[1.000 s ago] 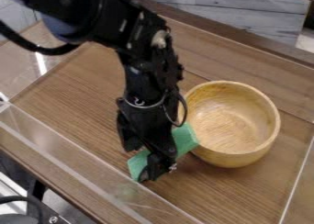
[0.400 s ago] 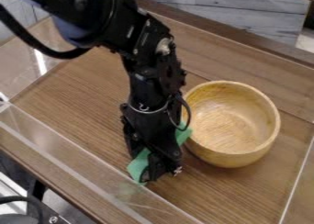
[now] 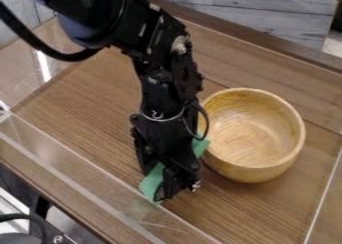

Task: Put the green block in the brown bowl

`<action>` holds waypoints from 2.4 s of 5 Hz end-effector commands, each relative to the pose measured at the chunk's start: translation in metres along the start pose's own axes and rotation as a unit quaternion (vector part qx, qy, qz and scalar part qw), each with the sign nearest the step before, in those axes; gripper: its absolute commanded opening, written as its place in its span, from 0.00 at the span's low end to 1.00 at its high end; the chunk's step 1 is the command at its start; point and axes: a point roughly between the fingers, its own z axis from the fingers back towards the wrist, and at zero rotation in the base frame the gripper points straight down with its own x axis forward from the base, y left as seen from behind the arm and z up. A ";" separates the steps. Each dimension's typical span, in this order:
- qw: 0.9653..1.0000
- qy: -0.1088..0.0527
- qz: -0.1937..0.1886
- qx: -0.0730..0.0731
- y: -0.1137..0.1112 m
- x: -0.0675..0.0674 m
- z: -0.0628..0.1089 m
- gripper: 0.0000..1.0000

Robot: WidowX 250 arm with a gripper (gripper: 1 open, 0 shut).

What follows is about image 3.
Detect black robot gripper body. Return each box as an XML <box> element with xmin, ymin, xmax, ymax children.
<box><xmin>129</xmin><ymin>109</ymin><xmax>203</xmax><ymax>177</ymax></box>

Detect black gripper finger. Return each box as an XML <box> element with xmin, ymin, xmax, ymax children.
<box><xmin>153</xmin><ymin>168</ymin><xmax>201</xmax><ymax>202</ymax></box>
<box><xmin>134</xmin><ymin>135</ymin><xmax>158</xmax><ymax>176</ymax></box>

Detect green rectangular block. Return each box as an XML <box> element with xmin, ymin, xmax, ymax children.
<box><xmin>139</xmin><ymin>139</ymin><xmax>210</xmax><ymax>205</ymax></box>

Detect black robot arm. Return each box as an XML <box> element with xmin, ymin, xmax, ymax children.
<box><xmin>0</xmin><ymin>0</ymin><xmax>209</xmax><ymax>202</ymax></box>

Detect light wooden bowl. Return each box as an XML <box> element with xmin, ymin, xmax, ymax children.
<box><xmin>199</xmin><ymin>88</ymin><xmax>306</xmax><ymax>183</ymax></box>

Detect black metal table leg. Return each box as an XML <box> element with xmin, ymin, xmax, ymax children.
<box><xmin>30</xmin><ymin>196</ymin><xmax>52</xmax><ymax>219</ymax></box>

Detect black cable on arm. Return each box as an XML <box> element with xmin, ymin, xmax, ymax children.
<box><xmin>179</xmin><ymin>101</ymin><xmax>211</xmax><ymax>142</ymax></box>

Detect clear acrylic tray wall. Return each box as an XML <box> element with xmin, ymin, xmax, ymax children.
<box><xmin>0</xmin><ymin>21</ymin><xmax>342</xmax><ymax>244</ymax></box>

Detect black cable under table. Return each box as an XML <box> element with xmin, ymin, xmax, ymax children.
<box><xmin>0</xmin><ymin>213</ymin><xmax>46</xmax><ymax>244</ymax></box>

